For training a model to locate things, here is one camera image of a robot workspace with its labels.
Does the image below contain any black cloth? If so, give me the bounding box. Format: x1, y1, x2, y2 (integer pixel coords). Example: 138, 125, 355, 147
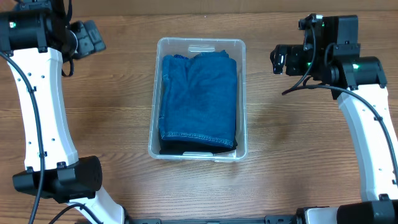
159, 131, 238, 155

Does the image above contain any sparkly blue green cloth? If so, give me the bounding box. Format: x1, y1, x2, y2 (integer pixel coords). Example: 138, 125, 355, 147
174, 54, 188, 59

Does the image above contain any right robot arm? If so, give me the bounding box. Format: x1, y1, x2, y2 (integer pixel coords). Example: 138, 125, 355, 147
265, 14, 397, 223

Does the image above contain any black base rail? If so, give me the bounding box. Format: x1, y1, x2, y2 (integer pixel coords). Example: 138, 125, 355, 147
127, 215, 303, 224

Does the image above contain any blue terry towel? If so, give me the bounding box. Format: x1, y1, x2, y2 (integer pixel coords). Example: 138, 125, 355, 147
159, 50, 238, 139

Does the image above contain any clear plastic storage bin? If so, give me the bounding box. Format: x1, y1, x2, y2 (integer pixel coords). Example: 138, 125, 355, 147
148, 37, 248, 162

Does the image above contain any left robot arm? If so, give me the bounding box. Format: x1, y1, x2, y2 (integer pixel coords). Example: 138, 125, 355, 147
1, 0, 129, 223

